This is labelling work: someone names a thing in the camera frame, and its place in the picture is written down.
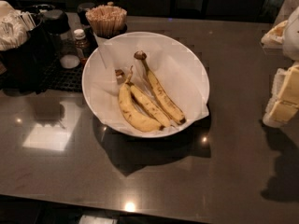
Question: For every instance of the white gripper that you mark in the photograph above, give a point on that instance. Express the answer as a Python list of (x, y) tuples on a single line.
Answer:
[(291, 36)]

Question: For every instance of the white bowl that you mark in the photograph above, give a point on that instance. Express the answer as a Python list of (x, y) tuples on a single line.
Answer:
[(187, 78)]

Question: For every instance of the middle yellow banana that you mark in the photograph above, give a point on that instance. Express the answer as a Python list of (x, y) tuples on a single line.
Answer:
[(153, 110)]

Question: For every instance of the yellow banana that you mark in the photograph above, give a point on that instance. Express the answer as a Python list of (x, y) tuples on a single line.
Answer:
[(131, 111), (153, 110)]

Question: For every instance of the left yellow banana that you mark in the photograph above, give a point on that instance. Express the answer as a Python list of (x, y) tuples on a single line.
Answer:
[(131, 111)]

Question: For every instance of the white paper liner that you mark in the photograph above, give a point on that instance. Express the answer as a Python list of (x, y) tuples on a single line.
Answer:
[(174, 69)]

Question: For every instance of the bundle of wooden stirrers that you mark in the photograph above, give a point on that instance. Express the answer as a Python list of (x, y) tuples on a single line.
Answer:
[(106, 20)]

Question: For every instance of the small brown sauce bottle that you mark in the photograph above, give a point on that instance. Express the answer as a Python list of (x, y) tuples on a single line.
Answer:
[(82, 45)]

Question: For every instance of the dark jar behind stirrers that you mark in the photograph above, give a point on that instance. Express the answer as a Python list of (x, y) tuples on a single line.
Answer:
[(82, 10)]

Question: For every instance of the black rubber mesh mat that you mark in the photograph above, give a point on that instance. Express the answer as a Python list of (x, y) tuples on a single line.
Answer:
[(55, 77)]

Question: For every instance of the black lidded glass shaker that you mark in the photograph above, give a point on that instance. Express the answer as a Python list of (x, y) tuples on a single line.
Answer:
[(56, 24)]

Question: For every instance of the black caddy with napkins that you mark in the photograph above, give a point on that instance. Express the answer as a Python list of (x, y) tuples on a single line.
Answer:
[(26, 52)]

